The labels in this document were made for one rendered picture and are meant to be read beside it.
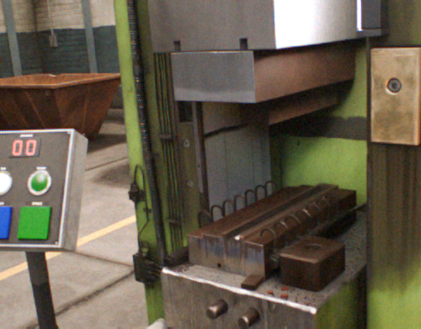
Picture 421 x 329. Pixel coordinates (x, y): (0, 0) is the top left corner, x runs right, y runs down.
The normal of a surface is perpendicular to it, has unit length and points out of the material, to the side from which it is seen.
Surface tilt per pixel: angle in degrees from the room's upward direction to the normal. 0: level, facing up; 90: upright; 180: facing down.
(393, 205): 90
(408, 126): 90
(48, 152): 60
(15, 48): 90
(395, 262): 90
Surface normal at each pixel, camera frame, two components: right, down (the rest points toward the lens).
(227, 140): 0.81, 0.12
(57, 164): -0.19, -0.22
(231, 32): -0.59, 0.26
